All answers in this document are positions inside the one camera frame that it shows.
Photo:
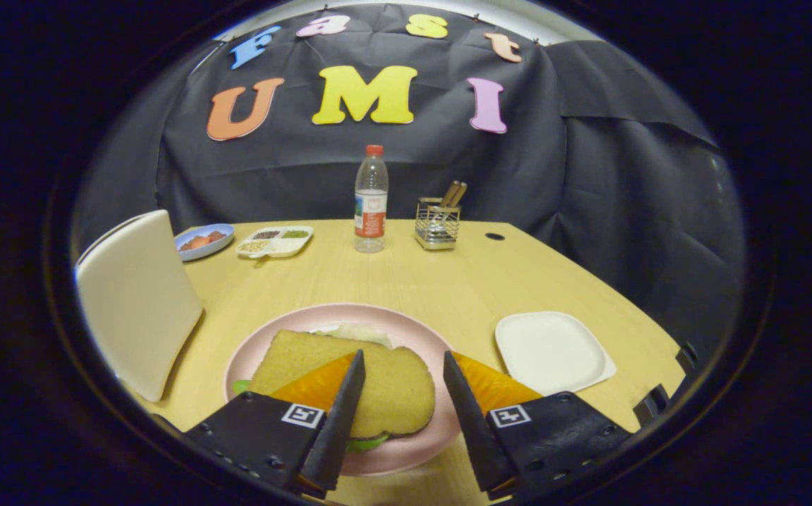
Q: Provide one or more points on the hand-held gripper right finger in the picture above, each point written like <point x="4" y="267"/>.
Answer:
<point x="476" y="429"/>

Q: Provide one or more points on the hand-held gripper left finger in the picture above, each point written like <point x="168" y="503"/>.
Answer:
<point x="336" y="429"/>

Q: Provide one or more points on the green lettuce leaf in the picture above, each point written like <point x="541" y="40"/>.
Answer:
<point x="371" y="443"/>

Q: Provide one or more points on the brown bread slice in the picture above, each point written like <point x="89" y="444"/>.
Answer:
<point x="392" y="386"/>

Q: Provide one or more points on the white square plate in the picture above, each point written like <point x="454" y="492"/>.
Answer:
<point x="553" y="351"/>

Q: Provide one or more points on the pink round plate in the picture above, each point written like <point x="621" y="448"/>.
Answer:
<point x="413" y="336"/>

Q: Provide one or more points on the white divided tray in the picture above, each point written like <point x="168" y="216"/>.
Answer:
<point x="288" y="247"/>

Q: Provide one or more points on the pile of green beans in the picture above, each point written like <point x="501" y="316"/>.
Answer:
<point x="295" y="233"/>

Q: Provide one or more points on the pile of pale beans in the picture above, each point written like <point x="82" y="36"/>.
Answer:
<point x="254" y="246"/>

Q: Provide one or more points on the pile of dark beans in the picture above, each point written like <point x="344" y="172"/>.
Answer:
<point x="267" y="234"/>

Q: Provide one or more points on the blue plate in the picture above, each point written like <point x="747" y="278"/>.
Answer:
<point x="202" y="255"/>

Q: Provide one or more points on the clear water bottle red cap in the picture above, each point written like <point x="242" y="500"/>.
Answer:
<point x="371" y="204"/>

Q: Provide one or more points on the red food slices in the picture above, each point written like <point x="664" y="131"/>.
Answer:
<point x="202" y="241"/>

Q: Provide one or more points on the white toaster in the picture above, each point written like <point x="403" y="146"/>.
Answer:
<point x="139" y="302"/>

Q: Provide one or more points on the black backdrop cloth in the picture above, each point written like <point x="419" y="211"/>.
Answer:
<point x="518" y="183"/>

